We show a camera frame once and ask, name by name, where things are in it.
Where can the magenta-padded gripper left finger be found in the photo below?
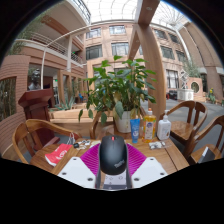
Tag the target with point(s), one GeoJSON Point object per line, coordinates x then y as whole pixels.
{"type": "Point", "coordinates": [76, 170]}

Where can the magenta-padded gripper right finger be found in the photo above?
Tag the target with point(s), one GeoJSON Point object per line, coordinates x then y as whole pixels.
{"type": "Point", "coordinates": [149, 170]}

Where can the black computer mouse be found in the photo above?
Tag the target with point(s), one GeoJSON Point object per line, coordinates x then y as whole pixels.
{"type": "Point", "coordinates": [113, 154]}

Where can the red and white bag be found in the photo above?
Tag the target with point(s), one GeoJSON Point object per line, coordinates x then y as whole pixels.
{"type": "Point", "coordinates": [57, 155]}

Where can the black key fob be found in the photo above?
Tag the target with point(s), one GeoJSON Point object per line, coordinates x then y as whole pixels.
{"type": "Point", "coordinates": [76, 145]}

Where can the clear plastic packet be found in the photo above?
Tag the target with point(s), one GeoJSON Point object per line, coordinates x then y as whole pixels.
{"type": "Point", "coordinates": [156, 145]}

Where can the yellow liquid bottle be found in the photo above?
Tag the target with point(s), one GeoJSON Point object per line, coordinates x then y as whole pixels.
{"type": "Point", "coordinates": [149, 128]}

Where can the blue tube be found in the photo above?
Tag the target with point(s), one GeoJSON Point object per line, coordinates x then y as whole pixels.
{"type": "Point", "coordinates": [135, 130]}

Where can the white pump bottle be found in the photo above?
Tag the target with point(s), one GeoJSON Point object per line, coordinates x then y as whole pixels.
{"type": "Point", "coordinates": [163, 129]}

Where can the black notebook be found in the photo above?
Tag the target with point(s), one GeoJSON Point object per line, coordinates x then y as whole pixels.
{"type": "Point", "coordinates": [206, 155]}

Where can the spiky green agave plant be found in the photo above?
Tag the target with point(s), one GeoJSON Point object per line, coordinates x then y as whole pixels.
{"type": "Point", "coordinates": [65, 105]}

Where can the green plant in white pot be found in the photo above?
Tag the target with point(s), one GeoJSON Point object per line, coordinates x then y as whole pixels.
{"type": "Point", "coordinates": [120, 90]}

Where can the yellow flowering plant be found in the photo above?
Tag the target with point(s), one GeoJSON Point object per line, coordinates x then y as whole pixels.
{"type": "Point", "coordinates": [212, 96]}

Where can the dark bust sculpture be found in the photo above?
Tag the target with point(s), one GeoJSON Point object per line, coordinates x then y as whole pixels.
{"type": "Point", "coordinates": [34, 80]}

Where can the dark wooden pedestal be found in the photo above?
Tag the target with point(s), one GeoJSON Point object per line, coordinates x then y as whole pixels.
{"type": "Point", "coordinates": [35, 106]}

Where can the white sculpture on pedestal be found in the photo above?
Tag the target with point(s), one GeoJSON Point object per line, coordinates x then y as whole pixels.
{"type": "Point", "coordinates": [185, 90]}

